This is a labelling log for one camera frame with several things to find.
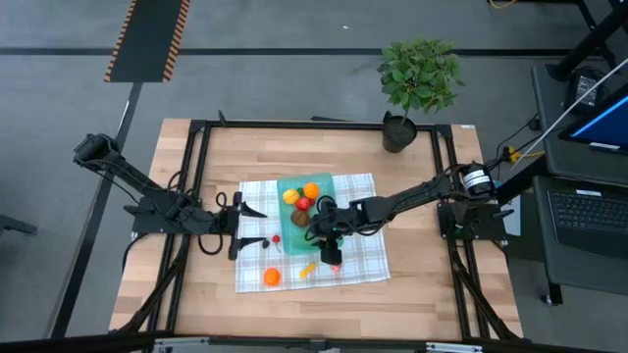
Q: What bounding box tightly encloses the black power adapter white label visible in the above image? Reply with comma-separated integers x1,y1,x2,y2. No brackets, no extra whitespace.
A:
563,66,608,113

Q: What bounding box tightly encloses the teal translucent plastic container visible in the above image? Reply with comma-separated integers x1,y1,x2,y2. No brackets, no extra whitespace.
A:
276,172,345,257

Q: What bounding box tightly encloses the green plant in black pot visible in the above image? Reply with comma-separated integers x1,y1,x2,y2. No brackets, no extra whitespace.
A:
376,37,465,155

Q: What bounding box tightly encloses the black desk leg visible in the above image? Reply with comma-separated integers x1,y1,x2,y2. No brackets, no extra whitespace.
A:
547,0,628,82

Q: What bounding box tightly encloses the computer keyboard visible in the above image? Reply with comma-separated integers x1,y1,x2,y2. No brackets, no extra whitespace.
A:
544,188,628,261

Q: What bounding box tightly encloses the black bar with silver brackets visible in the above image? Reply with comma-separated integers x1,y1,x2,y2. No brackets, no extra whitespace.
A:
0,330,628,353

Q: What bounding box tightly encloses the thin white rod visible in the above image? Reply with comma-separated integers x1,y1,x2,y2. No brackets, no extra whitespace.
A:
509,57,628,173

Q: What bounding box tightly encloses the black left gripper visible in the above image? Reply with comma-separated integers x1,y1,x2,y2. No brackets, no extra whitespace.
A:
209,190,269,262

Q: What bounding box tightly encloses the yellow power plug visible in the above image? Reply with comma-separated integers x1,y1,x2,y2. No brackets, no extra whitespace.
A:
504,145,546,163

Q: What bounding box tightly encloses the black floor tape strip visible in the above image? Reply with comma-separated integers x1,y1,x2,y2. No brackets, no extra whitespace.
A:
48,81,144,339
0,46,575,57

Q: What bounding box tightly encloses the grey desk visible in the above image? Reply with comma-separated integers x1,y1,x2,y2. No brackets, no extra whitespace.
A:
531,63,628,306

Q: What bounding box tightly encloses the black hazard-striped floor ramp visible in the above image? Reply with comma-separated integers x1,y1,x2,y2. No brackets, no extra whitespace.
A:
103,0,191,83

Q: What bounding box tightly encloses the monitor with blue screen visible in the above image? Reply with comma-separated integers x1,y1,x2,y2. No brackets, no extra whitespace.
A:
558,82,628,156

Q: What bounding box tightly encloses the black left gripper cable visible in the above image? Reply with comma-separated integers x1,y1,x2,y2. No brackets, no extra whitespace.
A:
197,232,226,257

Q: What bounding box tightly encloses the black aluminium table frame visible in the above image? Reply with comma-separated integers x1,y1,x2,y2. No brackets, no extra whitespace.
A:
110,110,525,344

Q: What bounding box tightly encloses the grey chair leg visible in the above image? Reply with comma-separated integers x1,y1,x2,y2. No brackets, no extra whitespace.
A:
0,214,39,236

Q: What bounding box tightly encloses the white checkered cloth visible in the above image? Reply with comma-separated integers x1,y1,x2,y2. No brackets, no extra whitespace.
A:
234,172,393,294

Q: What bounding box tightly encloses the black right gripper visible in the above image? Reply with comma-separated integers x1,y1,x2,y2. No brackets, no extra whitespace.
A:
304,195,368,267

